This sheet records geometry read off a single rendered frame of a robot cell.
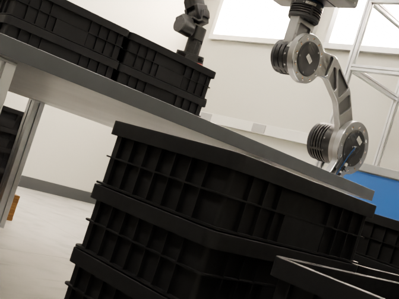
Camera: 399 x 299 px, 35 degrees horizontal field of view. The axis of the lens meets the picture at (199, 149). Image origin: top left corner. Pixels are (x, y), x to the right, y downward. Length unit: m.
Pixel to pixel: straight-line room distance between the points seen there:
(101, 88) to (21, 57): 0.21
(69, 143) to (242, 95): 1.64
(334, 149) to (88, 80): 1.57
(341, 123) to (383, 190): 1.07
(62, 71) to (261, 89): 4.41
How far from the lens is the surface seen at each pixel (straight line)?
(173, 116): 1.61
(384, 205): 3.80
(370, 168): 3.88
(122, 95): 1.51
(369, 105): 5.06
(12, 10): 1.91
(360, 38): 4.22
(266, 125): 5.51
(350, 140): 2.85
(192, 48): 2.30
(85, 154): 5.91
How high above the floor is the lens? 0.55
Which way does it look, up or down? 2 degrees up
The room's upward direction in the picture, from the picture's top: 18 degrees clockwise
